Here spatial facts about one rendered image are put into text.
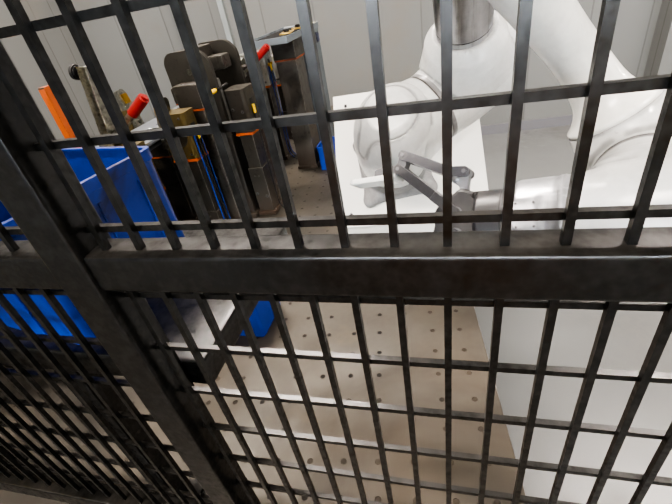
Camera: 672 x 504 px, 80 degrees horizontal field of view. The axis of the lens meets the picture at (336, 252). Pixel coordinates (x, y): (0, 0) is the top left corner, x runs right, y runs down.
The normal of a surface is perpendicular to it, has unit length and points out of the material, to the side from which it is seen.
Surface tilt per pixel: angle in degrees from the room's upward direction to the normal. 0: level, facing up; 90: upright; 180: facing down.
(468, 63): 87
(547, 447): 0
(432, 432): 0
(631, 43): 90
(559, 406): 0
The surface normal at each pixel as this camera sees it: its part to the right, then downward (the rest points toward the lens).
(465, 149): -0.18, -0.18
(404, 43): -0.10, 0.57
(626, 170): -0.49, -0.70
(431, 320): -0.16, -0.82
